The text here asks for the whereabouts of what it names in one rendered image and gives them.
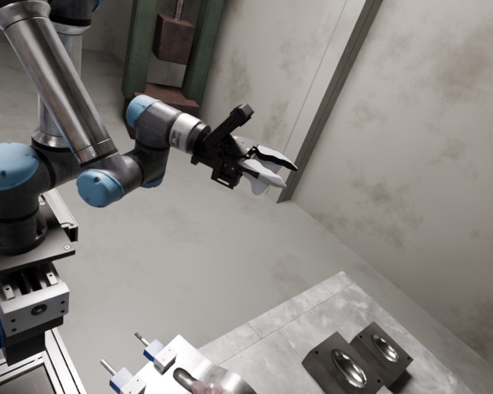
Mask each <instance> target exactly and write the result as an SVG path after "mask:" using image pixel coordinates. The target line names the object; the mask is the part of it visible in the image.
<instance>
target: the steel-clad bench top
mask: <svg viewBox="0 0 493 394"><path fill-rule="evenodd" d="M373 321H375V322H376V323H377V324H378V325H379V326H380V327H381V328H382V329H383V330H384V331H385V332H386V333H387V334H388V335H389V336H390V337H391V338H392V339H393V340H394V341H395V342H396V343H397V344H398V345H399V346H400V347H401V348H402V349H403V350H404V351H405V352H406V353H407V354H408V355H409V356H410V357H411V358H412V359H413V361H412V362H411V363H410V364H409V366H408V367H407V368H406V369H405V370H404V371H403V373H402V374H401V375H400V376H399V377H398V379H397V380H396V381H394V382H393V383H392V384H391V385H390V386H389V387H388V388H387V387H386V386H385V385H384V386H383V387H382V388H381V389H380V390H379V391H378V392H377V394H474V393H473V392H472V391H471V390H470V389H469V388H468V387H467V386H466V385H465V384H464V383H462V382H461V381H460V380H459V379H458V378H457V377H456V376H455V375H454V374H453V373H452V372H450V370H449V369H447V367H446V366H445V365H443V363H441V362H440V361H439V360H438V359H437V358H436V357H435V356H434V355H433V354H432V353H430V352H429V351H428V350H427V349H426V348H425V347H424V346H423V345H422V344H421V343H420V342H418V341H417V340H416V339H415V338H414V337H413V336H412V335H411V334H410V333H409V332H407V331H406V330H405V329H404V328H403V327H402V326H401V325H400V324H399V323H398V322H397V321H396V320H395V319H394V318H393V317H392V316H391V315H390V314H389V313H388V312H387V311H385V310H384V309H383V308H382V307H381V306H380V305H379V304H378V303H377V302H376V301H374V300H373V299H372V298H371V297H370V296H369V295H368V294H367V293H366V292H365V291H363V290H362V289H361V288H360V287H359V286H358V285H357V284H356V283H354V281H352V280H351V279H350V278H349V277H348V276H347V275H346V274H345V273H344V272H343V271H341V272H340V273H339V274H336V275H334V276H332V277H331V278H329V279H327V280H325V281H323V282H321V283H320V284H318V285H316V286H314V287H312V288H310V289H308V290H307V291H305V292H302V293H301V294H300V295H297V296H295V297H293V298H292V299H290V300H288V301H286V302H284V303H282V304H281V305H279V306H277V307H275V308H273V309H271V310H269V311H268V312H266V313H263V314H262V315H261V316H259V317H256V318H254V319H253V320H252V321H249V322H247V323H245V324H243V325H242V326H240V327H238V328H236V329H234V330H233V331H230V332H229V333H227V334H225V335H223V336H222V337H220V338H217V339H215V340H214V341H213V342H210V343H208V344H206V345H205V346H203V347H201V348H199V349H197V351H198V352H199V353H201V354H202V355H203V356H204V357H205V358H206V359H208V360H209V361H210V362H212V363H214V364H217V365H218V366H220V367H223V368H225V369H228V370H230V371H232V372H234V373H236V374H237V375H239V376H240V377H241V378H243V379H244V380H245V381H246V382H247V383H248V384H249V385H250V386H251V387H252V388H253V389H254V391H255V392H256V393H257V394H326V393H325V392H324V391H323V389H322V388H321V387H320V385H319V384H318V383H317V382H316V380H315V379H314V378H313V377H312V376H311V375H310V373H309V372H308V371H307V370H306V368H305V367H304V366H303V364H302V363H301V362H302V361H303V359H304V358H305V357H306V356H307V354H308V353H309V351H310V350H311V349H313V348H315V347H316V346H317V345H318V344H319V343H321V342H322V341H324V340H325V339H326V338H328V337H330V336H331V335H332V334H333V333H334V332H336V331H338V332H339V333H340V334H341V336H342V337H343V338H344V339H345V340H346V341H347V342H348V343H350V342H351V340H352V339H353V338H354V337H355V336H356V335H357V334H358V333H359V332H360V331H362V330H363V329H364V328H366V327H367V326H368V325H369V324H371V323H372V322H373Z"/></svg>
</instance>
